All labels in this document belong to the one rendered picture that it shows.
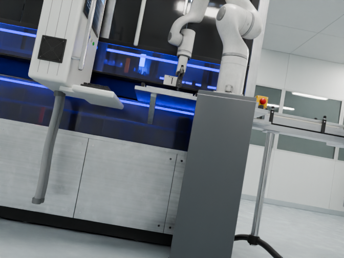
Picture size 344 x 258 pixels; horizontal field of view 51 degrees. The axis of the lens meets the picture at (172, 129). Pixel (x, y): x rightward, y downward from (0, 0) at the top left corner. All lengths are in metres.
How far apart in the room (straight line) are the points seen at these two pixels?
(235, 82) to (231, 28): 0.24
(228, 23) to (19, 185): 1.52
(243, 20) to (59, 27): 0.85
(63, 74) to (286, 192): 6.06
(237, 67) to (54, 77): 0.84
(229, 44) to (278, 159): 5.69
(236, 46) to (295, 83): 5.87
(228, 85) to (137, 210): 1.02
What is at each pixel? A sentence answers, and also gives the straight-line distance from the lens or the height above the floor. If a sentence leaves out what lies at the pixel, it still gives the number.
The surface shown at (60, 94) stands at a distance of 2.06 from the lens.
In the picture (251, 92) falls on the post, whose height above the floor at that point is 1.04.
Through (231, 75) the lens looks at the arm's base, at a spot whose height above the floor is 0.95.
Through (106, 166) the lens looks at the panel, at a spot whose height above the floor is 0.43.
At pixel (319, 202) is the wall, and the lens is 7.60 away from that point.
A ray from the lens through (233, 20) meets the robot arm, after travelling 1.67.
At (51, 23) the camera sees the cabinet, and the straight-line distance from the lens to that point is 1.83.
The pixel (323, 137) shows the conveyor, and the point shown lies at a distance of 2.59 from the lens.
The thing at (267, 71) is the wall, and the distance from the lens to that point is 7.35.
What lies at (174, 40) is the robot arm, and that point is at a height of 1.19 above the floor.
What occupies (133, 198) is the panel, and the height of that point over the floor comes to 0.26.
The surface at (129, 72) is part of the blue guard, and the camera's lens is 2.28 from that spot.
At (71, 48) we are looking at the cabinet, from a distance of 1.78.
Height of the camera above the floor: 0.56
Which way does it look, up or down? 4 degrees up
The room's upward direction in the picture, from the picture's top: 10 degrees clockwise
